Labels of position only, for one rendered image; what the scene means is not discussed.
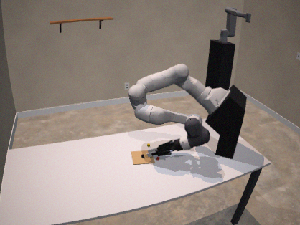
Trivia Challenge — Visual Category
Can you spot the tan flat mat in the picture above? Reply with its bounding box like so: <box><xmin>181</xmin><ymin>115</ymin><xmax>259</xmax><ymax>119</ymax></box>
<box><xmin>131</xmin><ymin>150</ymin><xmax>155</xmax><ymax>165</ymax></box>

